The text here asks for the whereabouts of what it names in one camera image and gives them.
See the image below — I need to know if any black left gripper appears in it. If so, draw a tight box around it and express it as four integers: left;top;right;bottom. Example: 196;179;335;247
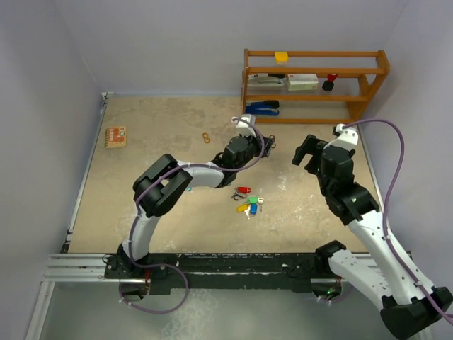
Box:
234;129;273;173

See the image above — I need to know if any red carabiner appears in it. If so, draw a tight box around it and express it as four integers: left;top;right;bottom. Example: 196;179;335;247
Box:
268;135;276;149

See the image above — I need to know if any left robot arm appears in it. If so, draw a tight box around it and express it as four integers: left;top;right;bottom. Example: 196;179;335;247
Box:
117;135;275;278

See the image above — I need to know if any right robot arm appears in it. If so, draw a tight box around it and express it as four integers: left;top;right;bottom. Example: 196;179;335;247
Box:
292;130;452;339

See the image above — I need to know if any blue black stapler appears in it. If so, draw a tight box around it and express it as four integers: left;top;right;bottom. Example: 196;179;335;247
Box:
245;100;280;116

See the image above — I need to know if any red tag key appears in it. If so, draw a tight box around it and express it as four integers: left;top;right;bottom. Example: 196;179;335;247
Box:
235;186;251;194

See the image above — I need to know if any wooden shelf rack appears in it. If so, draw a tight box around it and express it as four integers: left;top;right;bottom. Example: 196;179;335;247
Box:
241;50;391;124

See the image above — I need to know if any black carabiner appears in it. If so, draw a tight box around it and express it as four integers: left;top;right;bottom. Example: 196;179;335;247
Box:
232;192;247;200

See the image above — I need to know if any green tag key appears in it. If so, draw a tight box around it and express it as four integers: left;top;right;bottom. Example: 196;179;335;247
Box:
248;196;264;210

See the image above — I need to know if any orange carabiner far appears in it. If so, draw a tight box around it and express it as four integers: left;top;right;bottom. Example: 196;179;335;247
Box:
202;132;210;143

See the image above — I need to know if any white grey stapler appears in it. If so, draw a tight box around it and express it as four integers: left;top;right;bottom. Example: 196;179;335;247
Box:
248;73;286;87

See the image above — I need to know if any white red box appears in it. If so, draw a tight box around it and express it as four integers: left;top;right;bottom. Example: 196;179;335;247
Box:
287;74;319;91

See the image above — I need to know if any blue tag key lower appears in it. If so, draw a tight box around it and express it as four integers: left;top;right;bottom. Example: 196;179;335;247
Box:
245;203;258;220

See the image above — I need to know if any red black stamp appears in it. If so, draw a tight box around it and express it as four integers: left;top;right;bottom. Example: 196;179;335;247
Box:
322;74;338;92

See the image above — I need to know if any yellow tag key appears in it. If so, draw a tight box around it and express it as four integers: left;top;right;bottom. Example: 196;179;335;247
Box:
236;203;249;213

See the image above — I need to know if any yellow block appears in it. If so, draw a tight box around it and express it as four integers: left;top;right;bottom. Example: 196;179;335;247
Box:
274;51;289;65

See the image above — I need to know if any orange small notebook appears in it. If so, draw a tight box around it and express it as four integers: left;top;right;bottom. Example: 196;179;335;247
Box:
104;125;127;149

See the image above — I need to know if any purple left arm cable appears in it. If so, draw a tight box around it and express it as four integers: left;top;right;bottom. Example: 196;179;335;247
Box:
127;118;266;263

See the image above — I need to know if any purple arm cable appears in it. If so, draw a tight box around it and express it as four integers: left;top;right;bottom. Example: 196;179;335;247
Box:
127;118;266;263
343;119;453;325

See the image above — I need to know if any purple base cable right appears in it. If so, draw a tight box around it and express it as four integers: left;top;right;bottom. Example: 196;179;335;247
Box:
316;281;358;306

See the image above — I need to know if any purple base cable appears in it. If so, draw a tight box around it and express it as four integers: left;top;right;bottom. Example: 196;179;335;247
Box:
118;261;192;314
316;281;358;306

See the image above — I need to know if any black base frame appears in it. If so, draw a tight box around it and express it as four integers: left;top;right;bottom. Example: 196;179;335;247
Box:
104;241;346;295

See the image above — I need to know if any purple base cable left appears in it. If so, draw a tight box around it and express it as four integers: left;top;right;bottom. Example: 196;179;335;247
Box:
118;261;192;314

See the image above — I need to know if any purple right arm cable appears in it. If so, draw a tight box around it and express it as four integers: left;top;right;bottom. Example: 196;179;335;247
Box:
343;119;453;325

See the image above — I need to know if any aluminium rail frame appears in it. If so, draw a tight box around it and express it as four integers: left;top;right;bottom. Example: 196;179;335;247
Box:
25;92;115;339

